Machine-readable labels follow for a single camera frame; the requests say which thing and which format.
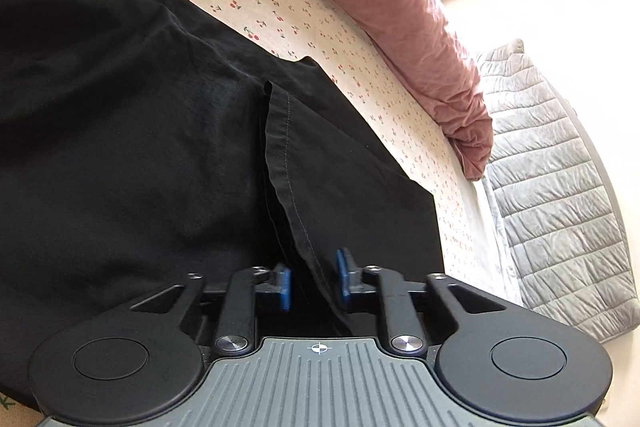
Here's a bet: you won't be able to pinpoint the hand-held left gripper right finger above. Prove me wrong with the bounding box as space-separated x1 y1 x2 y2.
334 248 507 354

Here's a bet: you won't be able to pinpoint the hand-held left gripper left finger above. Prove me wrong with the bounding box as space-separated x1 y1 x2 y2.
130 262 293 355

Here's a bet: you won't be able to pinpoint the black pants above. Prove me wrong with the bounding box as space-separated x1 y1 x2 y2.
0 0 446 413

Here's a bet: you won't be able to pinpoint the light grey bed sheet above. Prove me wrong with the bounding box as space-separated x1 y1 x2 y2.
467 177 527 308

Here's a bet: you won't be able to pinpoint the cherry print bed sheet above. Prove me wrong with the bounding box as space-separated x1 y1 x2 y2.
0 0 476 427

